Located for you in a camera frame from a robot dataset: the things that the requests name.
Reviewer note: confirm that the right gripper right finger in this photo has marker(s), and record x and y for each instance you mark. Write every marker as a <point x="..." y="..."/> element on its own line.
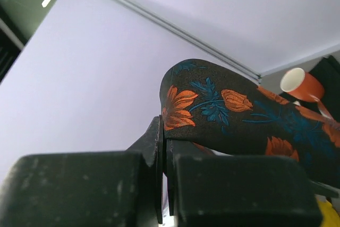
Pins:
<point x="205" y="189"/>

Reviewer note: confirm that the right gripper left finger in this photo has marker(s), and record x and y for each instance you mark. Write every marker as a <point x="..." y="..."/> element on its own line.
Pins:
<point x="118" y="188"/>

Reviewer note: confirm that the black orange floral tie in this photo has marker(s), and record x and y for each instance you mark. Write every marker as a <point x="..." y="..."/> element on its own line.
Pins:
<point x="212" y="106"/>

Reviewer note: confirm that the yellow plastic mug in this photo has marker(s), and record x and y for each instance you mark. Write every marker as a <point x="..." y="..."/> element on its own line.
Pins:
<point x="326" y="210"/>

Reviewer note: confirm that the orange ceramic mug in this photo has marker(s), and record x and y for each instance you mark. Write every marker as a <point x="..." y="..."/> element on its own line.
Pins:
<point x="302" y="85"/>

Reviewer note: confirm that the black cloth placemat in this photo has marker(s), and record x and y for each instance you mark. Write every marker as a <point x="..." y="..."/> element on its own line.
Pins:
<point x="327" y="73"/>

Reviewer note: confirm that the orange handled table knife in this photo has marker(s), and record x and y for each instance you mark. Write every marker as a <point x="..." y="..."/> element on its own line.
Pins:
<point x="325" y="113"/>

